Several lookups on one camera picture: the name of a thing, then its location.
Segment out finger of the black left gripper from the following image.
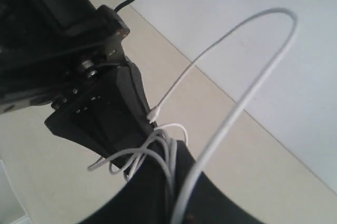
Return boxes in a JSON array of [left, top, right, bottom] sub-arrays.
[[117, 62, 154, 134], [45, 67, 147, 158]]

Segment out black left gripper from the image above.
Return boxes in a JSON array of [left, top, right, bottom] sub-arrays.
[[1, 0, 130, 113]]

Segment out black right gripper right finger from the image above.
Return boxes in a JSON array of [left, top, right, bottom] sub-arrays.
[[175, 140, 261, 224]]

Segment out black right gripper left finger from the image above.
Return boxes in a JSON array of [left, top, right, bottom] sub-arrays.
[[76, 139, 174, 224]]

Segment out white wired earphones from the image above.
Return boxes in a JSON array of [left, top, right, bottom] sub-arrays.
[[87, 7, 298, 224]]

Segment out clear plastic storage case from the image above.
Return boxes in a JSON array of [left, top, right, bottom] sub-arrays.
[[1, 160, 32, 224]]

